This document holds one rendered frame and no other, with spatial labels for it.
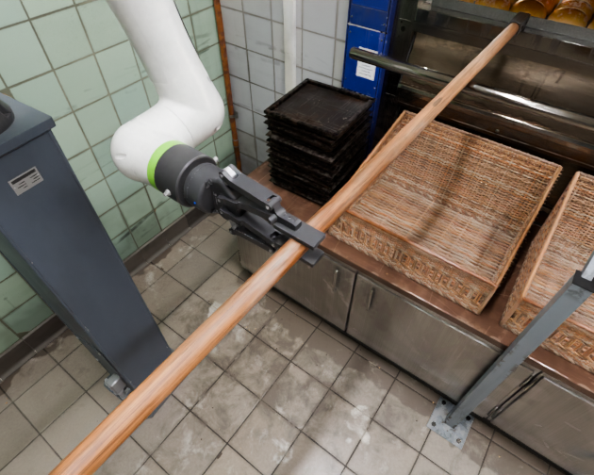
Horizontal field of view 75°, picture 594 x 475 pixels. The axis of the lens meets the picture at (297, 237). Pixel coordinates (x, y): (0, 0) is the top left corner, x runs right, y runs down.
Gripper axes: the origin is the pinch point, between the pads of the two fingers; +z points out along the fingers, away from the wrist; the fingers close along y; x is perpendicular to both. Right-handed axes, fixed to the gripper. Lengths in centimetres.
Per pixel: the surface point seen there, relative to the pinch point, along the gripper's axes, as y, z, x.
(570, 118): 3, 24, -64
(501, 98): 3, 9, -64
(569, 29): 0, 13, -105
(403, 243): 48, 1, -52
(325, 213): -1.4, 0.6, -5.5
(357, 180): -1.5, 0.5, -14.7
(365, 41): 15, -44, -98
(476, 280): 48, 24, -51
